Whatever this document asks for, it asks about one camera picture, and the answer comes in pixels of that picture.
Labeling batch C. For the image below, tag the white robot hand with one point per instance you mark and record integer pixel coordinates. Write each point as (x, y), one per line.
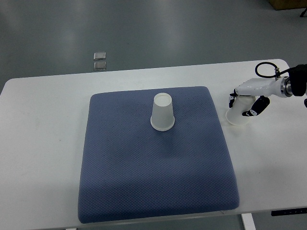
(256, 87)

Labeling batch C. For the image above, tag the white paper cup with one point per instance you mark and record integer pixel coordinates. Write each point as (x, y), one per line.
(162, 118)
(241, 104)

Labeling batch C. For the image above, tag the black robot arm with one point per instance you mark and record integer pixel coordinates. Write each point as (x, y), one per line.
(287, 83)

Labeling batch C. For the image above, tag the white paper cup on mat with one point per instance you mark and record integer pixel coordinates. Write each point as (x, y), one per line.
(162, 118)

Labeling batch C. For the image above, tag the brown cardboard box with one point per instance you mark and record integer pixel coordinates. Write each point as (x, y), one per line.
(288, 4)

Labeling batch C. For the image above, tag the black tripod leg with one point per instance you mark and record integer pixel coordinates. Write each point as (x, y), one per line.
(303, 12)

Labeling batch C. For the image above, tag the black desk control panel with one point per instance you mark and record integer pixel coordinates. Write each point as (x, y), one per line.
(287, 212)

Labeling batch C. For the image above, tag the white table leg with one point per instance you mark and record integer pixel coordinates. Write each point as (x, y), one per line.
(248, 222)

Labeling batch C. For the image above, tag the blue fabric cushion mat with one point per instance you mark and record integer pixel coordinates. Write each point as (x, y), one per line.
(131, 171)

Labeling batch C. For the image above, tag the lower metal floor plate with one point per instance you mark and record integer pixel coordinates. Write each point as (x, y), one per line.
(99, 65)

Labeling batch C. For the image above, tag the metal floor plate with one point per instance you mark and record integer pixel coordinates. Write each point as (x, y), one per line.
(99, 65)
(100, 55)

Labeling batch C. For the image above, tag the upper metal floor plate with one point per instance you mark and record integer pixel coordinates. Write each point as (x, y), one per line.
(100, 55)

